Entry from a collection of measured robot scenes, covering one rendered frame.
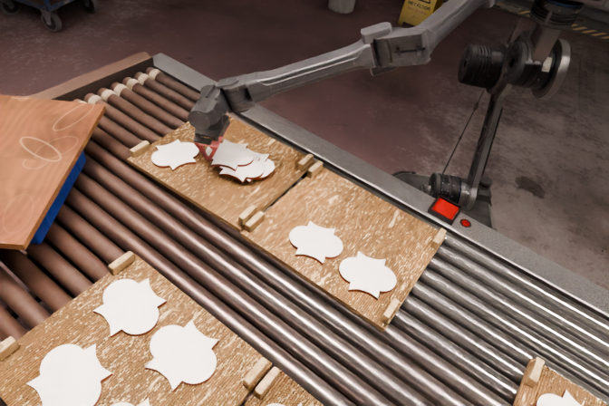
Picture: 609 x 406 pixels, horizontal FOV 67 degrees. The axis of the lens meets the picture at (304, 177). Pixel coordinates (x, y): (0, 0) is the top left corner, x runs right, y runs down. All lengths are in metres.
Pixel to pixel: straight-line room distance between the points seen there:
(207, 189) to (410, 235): 0.55
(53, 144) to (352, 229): 0.78
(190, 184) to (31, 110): 0.47
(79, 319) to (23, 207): 0.27
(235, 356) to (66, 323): 0.34
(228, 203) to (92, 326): 0.43
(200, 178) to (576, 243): 2.25
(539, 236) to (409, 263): 1.79
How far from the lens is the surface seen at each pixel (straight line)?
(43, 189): 1.19
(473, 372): 1.11
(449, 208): 1.36
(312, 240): 1.14
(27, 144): 1.32
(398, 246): 1.20
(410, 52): 1.11
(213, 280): 1.09
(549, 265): 1.38
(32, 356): 1.06
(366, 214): 1.25
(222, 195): 1.24
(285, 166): 1.34
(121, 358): 1.01
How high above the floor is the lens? 1.82
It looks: 42 degrees down
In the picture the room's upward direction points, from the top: 9 degrees clockwise
